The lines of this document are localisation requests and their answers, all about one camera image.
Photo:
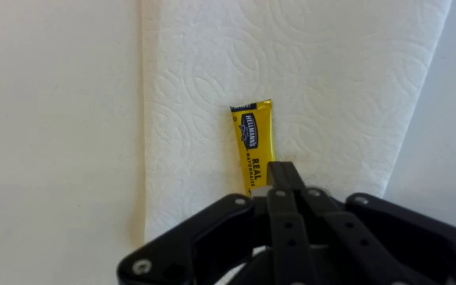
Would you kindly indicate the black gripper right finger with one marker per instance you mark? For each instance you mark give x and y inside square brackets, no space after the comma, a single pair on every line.
[317,240]

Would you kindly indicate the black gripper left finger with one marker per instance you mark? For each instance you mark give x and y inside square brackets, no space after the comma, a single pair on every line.
[201,250]

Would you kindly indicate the yellow mayonnaise sachet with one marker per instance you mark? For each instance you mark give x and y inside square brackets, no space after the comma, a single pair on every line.
[254,132]

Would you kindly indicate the white paper towel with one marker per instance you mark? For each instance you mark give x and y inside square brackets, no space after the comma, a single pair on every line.
[344,79]

